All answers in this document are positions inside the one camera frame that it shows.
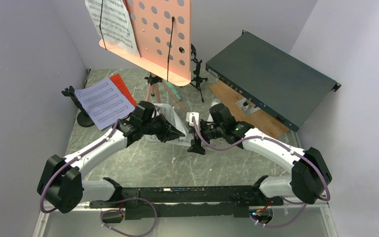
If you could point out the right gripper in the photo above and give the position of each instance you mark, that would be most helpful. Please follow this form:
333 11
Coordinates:
196 146

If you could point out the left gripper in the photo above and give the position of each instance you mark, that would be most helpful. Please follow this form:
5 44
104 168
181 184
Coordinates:
169 132

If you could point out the green condenser microphone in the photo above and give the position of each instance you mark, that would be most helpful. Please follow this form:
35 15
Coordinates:
174 90

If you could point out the black tripod mic stand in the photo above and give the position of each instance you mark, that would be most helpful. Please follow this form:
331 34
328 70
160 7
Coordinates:
197 80

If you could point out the purple sheet paper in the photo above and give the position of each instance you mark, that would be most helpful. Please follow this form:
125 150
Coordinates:
104 103

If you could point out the red sheet music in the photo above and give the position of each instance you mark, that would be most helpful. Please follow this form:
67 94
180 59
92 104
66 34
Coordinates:
119 83

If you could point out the pink music stand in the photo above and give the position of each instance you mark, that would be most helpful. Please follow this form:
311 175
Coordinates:
162 31

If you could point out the white sheet music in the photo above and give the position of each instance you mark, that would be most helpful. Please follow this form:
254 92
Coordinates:
112 21
173 118

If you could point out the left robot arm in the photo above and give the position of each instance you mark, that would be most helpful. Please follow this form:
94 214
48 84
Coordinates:
61 186

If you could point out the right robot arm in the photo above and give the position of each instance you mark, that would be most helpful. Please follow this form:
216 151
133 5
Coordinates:
308 174

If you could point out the wooden board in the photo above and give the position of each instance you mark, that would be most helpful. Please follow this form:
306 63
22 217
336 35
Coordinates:
259 119

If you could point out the dark rack audio unit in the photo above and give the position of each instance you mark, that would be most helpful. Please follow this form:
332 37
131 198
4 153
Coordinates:
281 85

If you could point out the metal clamp bracket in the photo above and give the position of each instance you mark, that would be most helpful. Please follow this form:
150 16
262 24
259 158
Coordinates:
247 107

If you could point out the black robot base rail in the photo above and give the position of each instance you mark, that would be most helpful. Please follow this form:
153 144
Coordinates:
236 201

